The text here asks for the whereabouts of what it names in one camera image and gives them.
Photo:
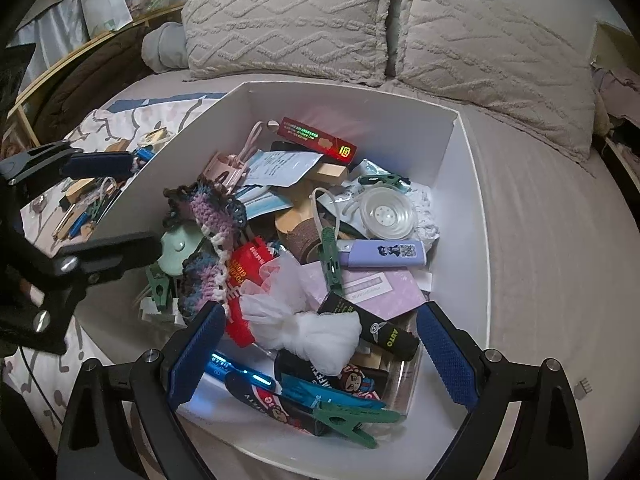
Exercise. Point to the oval wooden box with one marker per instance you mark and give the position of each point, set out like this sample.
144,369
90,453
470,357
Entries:
80,191

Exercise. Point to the dark red cigarette box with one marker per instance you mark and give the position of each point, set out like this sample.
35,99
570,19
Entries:
315,139

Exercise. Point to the purple lighter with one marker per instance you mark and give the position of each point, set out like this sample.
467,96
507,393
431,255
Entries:
385,253

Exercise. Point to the multicolour crochet pouch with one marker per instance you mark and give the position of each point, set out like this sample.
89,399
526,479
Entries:
220,210

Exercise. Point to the white shoe box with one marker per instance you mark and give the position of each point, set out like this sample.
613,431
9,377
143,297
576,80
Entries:
460,270

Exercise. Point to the pink paper card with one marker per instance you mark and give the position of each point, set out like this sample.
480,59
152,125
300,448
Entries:
385,287

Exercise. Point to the translucent blue lighter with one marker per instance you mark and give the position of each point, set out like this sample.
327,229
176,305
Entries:
235,367

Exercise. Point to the clear plastic round lid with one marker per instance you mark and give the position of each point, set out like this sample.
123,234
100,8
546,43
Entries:
387,215

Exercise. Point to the long wooden block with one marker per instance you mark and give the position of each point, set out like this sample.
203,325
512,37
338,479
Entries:
64,230

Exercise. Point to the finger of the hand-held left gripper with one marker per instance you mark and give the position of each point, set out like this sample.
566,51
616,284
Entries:
100,165
115,255

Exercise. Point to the white crumpled plastic bag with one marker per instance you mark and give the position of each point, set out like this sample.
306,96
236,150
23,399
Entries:
310,332

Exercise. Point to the grey-blue folded blanket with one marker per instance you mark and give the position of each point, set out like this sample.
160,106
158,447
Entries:
162,47

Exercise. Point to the white lace cloth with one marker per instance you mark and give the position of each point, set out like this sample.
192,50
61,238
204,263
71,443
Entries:
427,220

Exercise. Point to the pile of pink clothes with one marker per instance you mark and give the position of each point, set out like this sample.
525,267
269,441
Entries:
620,90

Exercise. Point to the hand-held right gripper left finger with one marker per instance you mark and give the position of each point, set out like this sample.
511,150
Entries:
197,355

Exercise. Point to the black yellow-print lighter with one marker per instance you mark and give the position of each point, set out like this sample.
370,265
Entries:
375,330

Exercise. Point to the blue face mask packet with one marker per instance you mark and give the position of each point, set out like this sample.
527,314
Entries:
265,207

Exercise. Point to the brown burlap ribbon roll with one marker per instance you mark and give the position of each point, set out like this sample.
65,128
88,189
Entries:
302,242

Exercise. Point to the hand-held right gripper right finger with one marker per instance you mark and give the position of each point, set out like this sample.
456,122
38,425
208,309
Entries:
445,355

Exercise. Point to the pink plastic clip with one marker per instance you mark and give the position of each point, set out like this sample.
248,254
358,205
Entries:
225,170

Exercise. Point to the brown folded duvet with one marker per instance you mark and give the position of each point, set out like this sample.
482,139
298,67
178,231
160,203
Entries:
75,90

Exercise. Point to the small wooden block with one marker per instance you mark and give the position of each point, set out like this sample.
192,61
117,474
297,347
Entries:
332,172

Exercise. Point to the mint green round case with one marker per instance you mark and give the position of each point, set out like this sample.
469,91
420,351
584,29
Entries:
180,250

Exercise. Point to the gold label tag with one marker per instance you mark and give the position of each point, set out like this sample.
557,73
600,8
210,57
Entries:
152,135

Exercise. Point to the green clothespin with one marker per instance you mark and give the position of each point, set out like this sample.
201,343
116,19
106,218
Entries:
160,290
345,420
387,181
332,270

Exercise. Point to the grey curtain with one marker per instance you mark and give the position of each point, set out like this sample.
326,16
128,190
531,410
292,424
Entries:
55,35

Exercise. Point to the clear acrylic case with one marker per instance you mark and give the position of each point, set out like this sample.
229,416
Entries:
405,380

